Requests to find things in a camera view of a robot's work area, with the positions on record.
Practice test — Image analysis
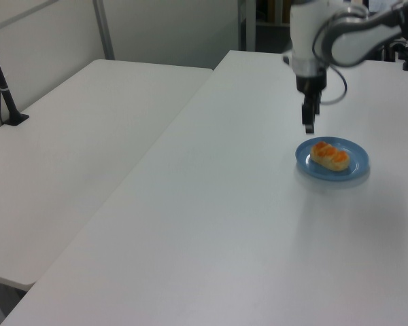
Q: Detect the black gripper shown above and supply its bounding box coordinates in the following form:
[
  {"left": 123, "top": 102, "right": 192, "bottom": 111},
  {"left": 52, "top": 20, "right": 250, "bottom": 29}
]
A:
[{"left": 294, "top": 67, "right": 328, "bottom": 134}]

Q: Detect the orange glazed bread loaf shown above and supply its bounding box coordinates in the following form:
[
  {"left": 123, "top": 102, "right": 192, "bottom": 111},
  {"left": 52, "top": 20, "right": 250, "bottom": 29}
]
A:
[{"left": 309, "top": 141, "right": 350, "bottom": 173}]

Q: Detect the blue round plate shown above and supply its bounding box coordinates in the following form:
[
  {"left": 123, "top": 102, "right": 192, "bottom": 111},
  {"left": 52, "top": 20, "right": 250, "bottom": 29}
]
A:
[{"left": 294, "top": 136, "right": 371, "bottom": 183}]

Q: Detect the dark background shelf unit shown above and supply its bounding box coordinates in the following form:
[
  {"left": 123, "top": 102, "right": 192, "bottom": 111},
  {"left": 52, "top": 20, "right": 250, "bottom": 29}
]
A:
[{"left": 238, "top": 0, "right": 292, "bottom": 54}]

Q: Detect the white side table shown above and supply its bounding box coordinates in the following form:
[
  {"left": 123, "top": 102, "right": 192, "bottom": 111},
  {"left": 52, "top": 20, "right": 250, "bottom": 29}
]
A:
[{"left": 0, "top": 58, "right": 214, "bottom": 287}]

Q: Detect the black pole with clamp foot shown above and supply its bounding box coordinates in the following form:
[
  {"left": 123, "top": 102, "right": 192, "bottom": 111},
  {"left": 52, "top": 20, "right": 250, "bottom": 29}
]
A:
[{"left": 0, "top": 27, "right": 31, "bottom": 128}]

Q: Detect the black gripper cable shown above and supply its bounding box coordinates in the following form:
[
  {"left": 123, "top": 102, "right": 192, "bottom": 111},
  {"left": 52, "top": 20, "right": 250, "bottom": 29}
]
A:
[{"left": 320, "top": 62, "right": 349, "bottom": 105}]

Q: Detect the grey metal partition post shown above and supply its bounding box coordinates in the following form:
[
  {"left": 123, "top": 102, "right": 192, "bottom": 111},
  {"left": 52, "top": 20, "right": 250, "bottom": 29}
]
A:
[{"left": 92, "top": 0, "right": 116, "bottom": 61}]

